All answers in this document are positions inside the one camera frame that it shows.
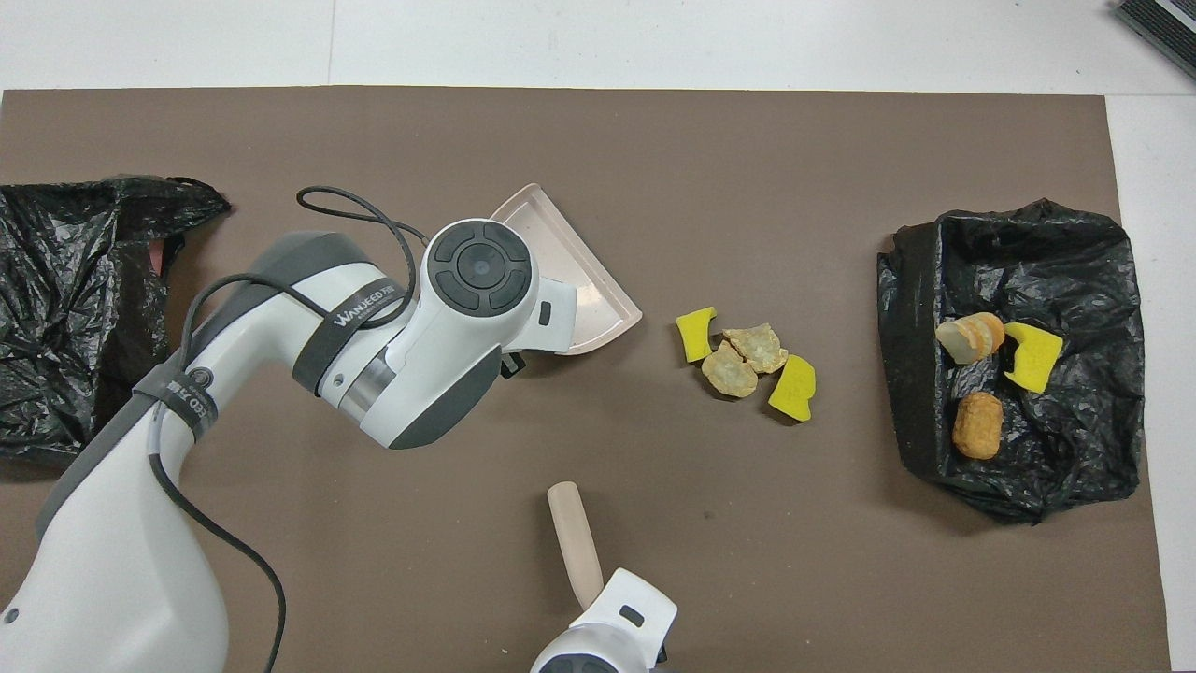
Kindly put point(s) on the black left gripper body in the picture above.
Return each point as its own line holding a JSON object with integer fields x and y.
{"x": 512, "y": 365}

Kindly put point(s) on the beige plastic dustpan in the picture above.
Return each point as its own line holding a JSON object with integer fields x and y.
{"x": 589, "y": 299}

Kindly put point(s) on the beige hand brush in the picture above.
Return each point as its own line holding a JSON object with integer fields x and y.
{"x": 572, "y": 533}

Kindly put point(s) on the yellow sponge piece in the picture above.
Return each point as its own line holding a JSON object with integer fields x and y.
{"x": 694, "y": 336}
{"x": 792, "y": 388}
{"x": 1032, "y": 360}

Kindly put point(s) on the pale beige foam chunk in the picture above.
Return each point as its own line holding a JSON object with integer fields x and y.
{"x": 970, "y": 338}
{"x": 729, "y": 374}
{"x": 759, "y": 348}

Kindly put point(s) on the orange-brown sponge lump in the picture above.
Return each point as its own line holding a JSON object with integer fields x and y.
{"x": 977, "y": 425}

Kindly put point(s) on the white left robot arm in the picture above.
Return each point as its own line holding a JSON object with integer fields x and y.
{"x": 121, "y": 561}

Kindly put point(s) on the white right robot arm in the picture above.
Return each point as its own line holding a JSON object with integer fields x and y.
{"x": 607, "y": 626}

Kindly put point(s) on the bin lined with black bag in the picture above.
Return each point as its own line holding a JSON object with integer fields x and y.
{"x": 84, "y": 327}
{"x": 1074, "y": 271}

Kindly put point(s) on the brown table mat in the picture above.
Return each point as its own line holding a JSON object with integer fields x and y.
{"x": 747, "y": 140}

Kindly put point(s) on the dark ribbed box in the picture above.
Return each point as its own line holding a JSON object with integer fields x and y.
{"x": 1163, "y": 23}

